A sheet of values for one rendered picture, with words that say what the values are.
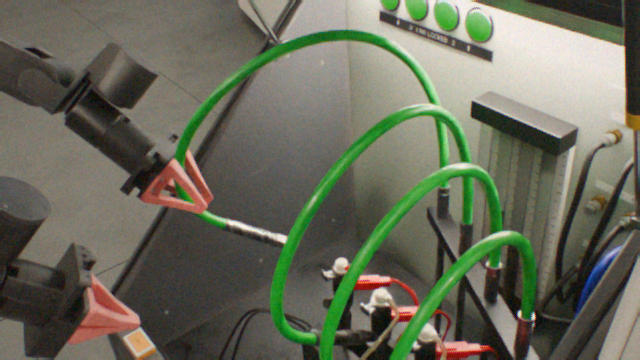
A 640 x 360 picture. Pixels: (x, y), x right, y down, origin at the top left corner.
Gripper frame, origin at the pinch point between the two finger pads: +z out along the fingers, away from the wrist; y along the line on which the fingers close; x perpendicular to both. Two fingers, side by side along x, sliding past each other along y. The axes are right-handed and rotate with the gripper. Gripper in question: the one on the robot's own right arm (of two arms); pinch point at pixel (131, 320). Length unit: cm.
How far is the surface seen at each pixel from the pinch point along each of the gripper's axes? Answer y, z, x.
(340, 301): 17.0, 11.0, -11.6
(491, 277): 24.5, 36.1, -5.3
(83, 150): -96, 80, 260
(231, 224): 7.3, 14.4, 16.8
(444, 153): 32.3, 33.5, 12.4
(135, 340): -19.8, 17.2, 22.7
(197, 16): -28, 152, 416
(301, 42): 33.4, 5.7, 15.3
